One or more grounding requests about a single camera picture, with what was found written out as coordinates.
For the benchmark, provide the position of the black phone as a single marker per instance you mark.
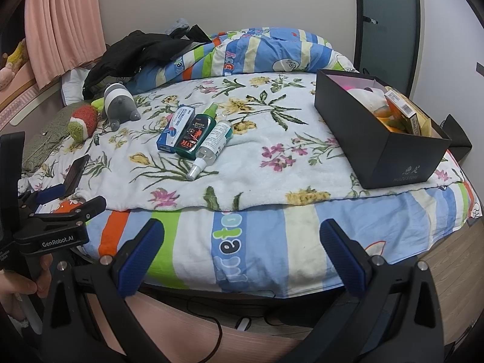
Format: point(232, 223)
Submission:
point(77, 174)

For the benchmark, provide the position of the pink plush toy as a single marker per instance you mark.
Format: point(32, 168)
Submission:
point(5, 77)

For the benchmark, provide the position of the pink curtain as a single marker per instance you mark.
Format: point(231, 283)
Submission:
point(64, 26)

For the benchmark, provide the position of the red green plush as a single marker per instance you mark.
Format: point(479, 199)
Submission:
point(83, 123)

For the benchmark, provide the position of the person's left hand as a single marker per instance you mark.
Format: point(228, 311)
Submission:
point(19, 285)

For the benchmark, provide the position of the black cardboard box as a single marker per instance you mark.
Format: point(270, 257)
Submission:
point(378, 151)

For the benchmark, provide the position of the green spray bottle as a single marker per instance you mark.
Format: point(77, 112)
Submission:
point(194, 136)

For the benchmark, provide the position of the orange striped carton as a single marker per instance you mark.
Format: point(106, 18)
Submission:
point(399, 102)

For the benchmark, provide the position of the white plush toy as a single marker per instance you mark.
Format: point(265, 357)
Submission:
point(368, 98)

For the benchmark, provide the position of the yellow snack packet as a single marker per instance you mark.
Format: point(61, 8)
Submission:
point(416, 124)

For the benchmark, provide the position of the blue striped quilt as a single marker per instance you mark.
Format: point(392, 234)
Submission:
point(264, 53)

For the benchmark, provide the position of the clear spray bottle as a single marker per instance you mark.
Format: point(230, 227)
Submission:
point(215, 140)

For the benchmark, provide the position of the grey patterned pillow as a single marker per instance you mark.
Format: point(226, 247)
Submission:
point(45, 140)

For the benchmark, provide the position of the white power adapter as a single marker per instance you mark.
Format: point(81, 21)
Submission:
point(243, 323)

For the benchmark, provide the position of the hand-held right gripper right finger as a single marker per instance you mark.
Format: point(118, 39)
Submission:
point(344, 261)

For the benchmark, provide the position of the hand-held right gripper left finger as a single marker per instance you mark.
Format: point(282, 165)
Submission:
point(140, 261)

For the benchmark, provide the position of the striped bed sheet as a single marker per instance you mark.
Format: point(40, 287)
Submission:
point(264, 242)

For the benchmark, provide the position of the black jacket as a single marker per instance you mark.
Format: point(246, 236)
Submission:
point(140, 49)

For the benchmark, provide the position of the yellow plush toy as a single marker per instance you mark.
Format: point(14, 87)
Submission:
point(17, 55)

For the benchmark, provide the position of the white pillow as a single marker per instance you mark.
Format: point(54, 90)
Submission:
point(72, 87)

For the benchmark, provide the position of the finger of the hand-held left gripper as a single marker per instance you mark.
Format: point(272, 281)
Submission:
point(51, 193)
point(81, 213)

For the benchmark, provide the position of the blue medicine box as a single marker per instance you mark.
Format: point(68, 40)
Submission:
point(176, 128)

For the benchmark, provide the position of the grey raccoon plush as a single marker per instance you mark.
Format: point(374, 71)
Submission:
point(119, 102)

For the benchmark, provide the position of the frosted glass door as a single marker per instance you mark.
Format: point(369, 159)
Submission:
point(389, 19)

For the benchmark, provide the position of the floral blanket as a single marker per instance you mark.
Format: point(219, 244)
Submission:
point(264, 158)

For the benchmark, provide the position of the grey garment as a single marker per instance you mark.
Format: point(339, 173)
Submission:
point(176, 26)

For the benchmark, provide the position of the black paper bag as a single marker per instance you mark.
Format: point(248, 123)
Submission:
point(457, 140)

